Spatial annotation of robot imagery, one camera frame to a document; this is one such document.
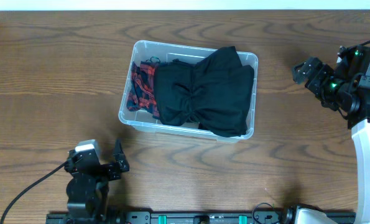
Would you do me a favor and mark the red navy plaid shirt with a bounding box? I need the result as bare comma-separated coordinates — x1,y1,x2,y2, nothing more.
126,60,160,119

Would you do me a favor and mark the large black garment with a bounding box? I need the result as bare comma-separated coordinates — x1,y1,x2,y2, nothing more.
154,46,254,138

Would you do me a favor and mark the dark green cloth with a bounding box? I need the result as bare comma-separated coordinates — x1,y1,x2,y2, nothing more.
147,56,160,63

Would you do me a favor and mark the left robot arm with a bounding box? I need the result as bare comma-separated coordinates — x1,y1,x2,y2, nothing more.
65,139,130,221

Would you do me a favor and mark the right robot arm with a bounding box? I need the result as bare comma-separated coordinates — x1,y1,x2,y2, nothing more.
292,44,370,223

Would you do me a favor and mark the clear plastic storage bin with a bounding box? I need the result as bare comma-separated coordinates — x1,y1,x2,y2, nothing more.
118,40,259,143

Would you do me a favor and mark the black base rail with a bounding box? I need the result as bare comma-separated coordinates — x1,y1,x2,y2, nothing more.
46,202,356,224

